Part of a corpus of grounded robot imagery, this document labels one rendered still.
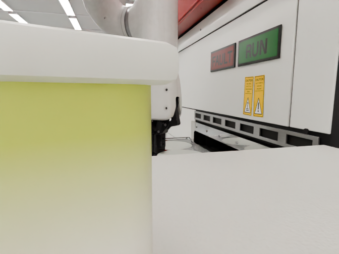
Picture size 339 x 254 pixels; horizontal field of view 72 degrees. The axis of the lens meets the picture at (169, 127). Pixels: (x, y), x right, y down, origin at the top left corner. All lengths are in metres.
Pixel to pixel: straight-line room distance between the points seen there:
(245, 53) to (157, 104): 0.19
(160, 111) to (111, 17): 0.21
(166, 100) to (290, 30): 0.23
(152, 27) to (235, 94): 0.21
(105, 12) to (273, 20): 0.30
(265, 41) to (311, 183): 0.29
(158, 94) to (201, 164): 0.27
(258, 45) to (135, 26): 0.23
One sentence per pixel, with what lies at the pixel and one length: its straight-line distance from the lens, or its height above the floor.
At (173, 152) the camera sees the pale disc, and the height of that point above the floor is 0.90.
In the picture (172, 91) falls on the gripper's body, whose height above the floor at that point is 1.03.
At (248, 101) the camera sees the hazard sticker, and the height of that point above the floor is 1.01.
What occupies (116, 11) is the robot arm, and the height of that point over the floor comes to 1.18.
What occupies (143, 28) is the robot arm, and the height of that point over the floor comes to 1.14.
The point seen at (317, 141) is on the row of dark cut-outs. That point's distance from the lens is 0.34.
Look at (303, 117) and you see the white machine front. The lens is 0.36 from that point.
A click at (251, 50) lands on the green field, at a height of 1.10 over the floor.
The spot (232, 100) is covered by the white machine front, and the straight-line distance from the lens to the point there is 0.51.
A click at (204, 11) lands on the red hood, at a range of 0.65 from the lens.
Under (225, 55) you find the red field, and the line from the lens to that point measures 0.54.
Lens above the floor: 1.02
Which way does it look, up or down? 8 degrees down
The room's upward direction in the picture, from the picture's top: straight up
